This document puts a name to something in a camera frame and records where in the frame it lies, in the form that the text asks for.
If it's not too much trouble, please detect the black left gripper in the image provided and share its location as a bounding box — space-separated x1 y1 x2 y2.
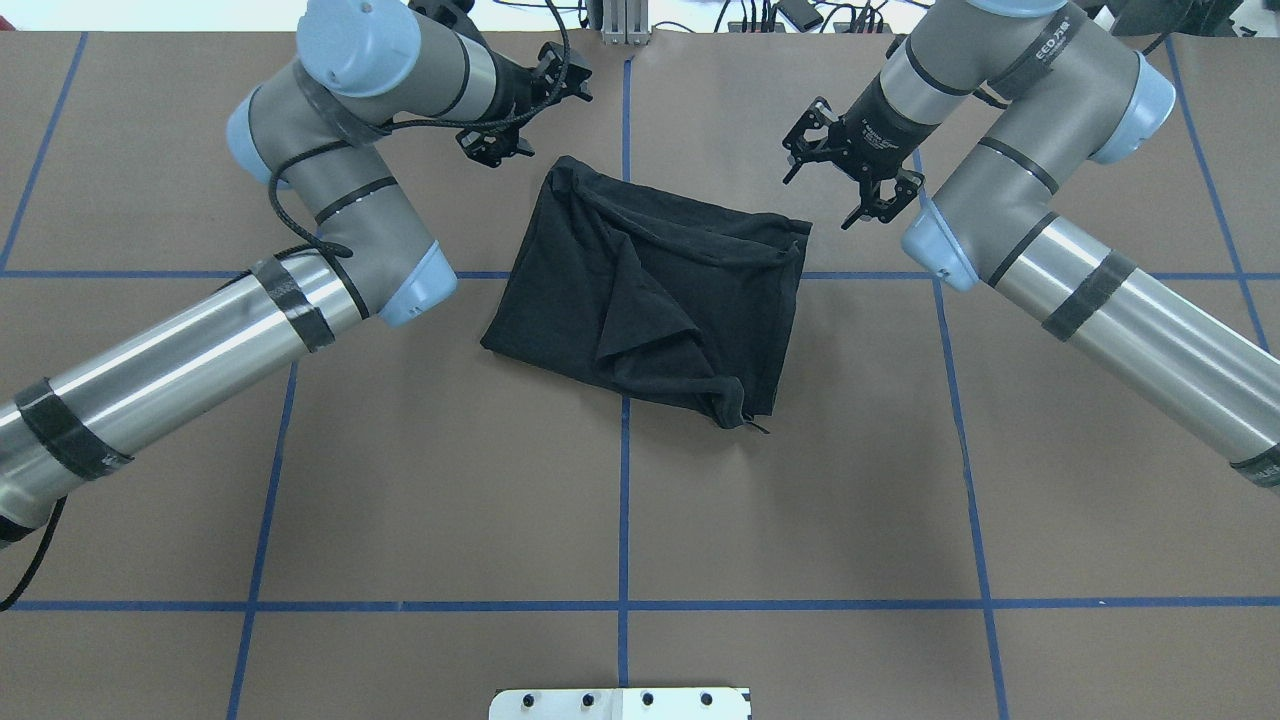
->
454 42 594 168

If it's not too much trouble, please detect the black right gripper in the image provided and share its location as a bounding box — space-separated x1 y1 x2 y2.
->
781 76 940 231

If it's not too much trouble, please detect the black printed t-shirt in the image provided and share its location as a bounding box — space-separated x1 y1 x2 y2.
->
481 156 812 429

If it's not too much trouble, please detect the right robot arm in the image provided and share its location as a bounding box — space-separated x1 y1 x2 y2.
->
780 1 1277 492

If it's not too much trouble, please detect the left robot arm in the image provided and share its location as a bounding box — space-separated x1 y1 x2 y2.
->
3 1 591 547

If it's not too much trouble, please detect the brown table mat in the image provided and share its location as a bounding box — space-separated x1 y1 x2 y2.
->
1 31 1277 719

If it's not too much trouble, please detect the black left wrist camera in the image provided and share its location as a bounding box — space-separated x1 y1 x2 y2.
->
408 0 486 46

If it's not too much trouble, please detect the aluminium frame post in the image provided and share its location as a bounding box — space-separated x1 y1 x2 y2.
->
588 0 652 46

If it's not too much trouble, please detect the white pedestal base plate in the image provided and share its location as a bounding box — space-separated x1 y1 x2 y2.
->
488 685 753 719

